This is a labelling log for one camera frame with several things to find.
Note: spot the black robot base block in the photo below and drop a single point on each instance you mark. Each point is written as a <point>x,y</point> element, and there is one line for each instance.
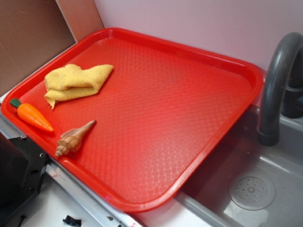
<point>22,167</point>

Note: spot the red plastic tray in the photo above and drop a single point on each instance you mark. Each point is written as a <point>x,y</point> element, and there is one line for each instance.
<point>160,113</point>

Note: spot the tan spiral seashell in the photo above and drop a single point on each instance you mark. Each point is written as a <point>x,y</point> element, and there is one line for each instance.
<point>71,141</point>

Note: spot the yellow folded cloth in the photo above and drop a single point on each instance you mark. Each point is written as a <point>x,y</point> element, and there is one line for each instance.
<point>72,82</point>

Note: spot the grey plastic sink basin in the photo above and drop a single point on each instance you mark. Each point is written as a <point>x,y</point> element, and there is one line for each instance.
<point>206,193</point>

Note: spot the orange toy carrot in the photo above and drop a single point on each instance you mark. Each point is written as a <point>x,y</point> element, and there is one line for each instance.
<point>31,115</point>

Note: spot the round grey sink drain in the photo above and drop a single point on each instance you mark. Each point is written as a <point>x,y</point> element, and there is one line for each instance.
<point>252,191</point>

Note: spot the grey curved faucet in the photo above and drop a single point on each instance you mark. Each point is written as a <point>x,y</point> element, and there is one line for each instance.
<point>283,88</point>

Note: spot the black tape scrap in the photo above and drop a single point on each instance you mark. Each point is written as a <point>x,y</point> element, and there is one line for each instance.
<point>72,221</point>

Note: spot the brown cardboard panel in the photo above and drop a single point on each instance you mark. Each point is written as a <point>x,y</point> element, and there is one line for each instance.
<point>32,32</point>

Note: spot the silver metal rail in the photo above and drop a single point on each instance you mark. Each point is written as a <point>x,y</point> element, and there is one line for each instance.
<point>62,196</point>

